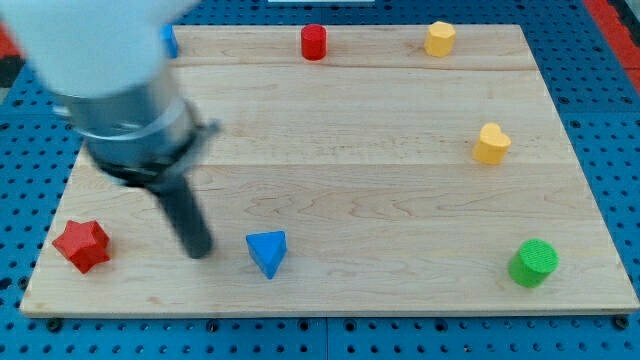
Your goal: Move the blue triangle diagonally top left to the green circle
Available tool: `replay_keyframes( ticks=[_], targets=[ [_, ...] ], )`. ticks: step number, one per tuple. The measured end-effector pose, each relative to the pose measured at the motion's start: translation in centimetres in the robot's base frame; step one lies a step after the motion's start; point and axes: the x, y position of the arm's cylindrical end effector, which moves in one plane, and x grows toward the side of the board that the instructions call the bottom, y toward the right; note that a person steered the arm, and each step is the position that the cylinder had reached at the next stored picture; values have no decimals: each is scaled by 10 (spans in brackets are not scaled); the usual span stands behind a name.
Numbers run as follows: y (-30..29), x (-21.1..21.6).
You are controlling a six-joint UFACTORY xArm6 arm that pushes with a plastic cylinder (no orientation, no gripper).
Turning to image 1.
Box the light wooden board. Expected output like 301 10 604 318
21 25 639 318

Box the red cylinder block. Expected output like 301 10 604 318
301 24 327 61

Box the red star block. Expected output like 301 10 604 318
52 220 110 274

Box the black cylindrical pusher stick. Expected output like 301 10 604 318
152 175 213 259

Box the yellow heart block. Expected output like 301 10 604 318
472 122 512 165

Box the blue triangle block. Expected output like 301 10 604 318
245 230 288 280

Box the green cylinder block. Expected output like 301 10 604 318
508 238 559 288

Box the yellow hexagon block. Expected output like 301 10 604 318
424 21 456 57

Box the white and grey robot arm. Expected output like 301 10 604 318
1 0 218 259

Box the blue block behind arm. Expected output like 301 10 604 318
161 24 179 59

